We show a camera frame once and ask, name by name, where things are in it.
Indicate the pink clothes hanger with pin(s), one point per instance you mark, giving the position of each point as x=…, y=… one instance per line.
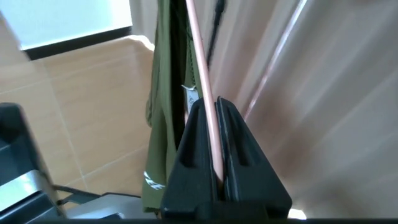
x=206, y=84

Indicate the green shirt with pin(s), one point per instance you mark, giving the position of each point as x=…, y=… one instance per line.
x=158, y=124

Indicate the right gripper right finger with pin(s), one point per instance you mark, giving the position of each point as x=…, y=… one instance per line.
x=255, y=180

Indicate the black clothes rack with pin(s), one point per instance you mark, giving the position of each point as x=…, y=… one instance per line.
x=217, y=18

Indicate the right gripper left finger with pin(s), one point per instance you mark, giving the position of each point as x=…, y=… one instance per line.
x=189, y=180

